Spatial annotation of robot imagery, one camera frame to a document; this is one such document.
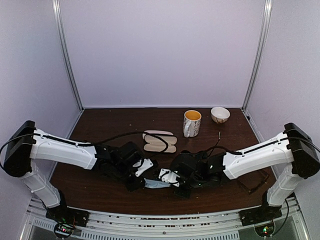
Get patterned mug yellow inside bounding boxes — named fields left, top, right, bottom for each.
left=182, top=110, right=202, bottom=138

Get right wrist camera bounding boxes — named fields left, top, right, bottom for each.
left=158, top=168, right=181, bottom=187

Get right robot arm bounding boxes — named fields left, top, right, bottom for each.
left=167, top=122, right=320, bottom=221

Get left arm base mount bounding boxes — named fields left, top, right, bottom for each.
left=42, top=191, right=90, bottom=240

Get black sunglasses dark lenses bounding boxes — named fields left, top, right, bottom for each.
left=180, top=131, right=221, bottom=160

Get front aluminium rail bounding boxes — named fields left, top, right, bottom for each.
left=24, top=197, right=308, bottom=240

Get left aluminium frame post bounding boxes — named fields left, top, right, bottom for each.
left=52, top=0, right=84, bottom=112

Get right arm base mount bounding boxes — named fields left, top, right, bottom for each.
left=239, top=203, right=282, bottom=239

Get blue cleaning cloth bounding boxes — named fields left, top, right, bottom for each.
left=144, top=178, right=175, bottom=189

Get tortoise frame glasses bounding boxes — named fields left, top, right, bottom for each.
left=236, top=169, right=270, bottom=195

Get right aluminium frame post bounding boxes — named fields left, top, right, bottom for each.
left=241, top=0, right=273, bottom=112

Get white ceramic bowl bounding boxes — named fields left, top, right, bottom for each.
left=210, top=106, right=231, bottom=124

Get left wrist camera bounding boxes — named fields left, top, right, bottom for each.
left=132, top=158, right=154, bottom=177

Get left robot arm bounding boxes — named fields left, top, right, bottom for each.
left=2, top=120, right=154, bottom=222

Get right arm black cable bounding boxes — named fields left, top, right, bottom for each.
left=204, top=132, right=320, bottom=226

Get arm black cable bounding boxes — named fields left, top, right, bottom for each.
left=0, top=132, right=170, bottom=176
left=204, top=132, right=320, bottom=226

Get aluminium frame post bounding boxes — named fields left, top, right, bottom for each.
left=241, top=0, right=273, bottom=112
left=52, top=0, right=84, bottom=112

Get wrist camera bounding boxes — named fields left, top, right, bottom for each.
left=158, top=168, right=181, bottom=187
left=132, top=158, right=154, bottom=177

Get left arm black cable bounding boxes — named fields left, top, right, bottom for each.
left=0, top=132, right=170, bottom=176

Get black glasses case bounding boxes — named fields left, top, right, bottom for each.
left=142, top=130, right=178, bottom=153

